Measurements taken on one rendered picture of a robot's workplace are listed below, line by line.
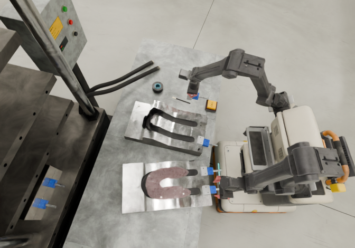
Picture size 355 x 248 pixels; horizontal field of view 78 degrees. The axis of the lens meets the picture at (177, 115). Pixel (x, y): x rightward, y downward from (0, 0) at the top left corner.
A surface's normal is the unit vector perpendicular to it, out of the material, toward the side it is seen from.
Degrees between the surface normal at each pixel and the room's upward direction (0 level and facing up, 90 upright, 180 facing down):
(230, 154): 0
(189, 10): 0
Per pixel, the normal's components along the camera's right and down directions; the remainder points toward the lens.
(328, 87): 0.09, -0.43
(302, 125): -0.60, -0.34
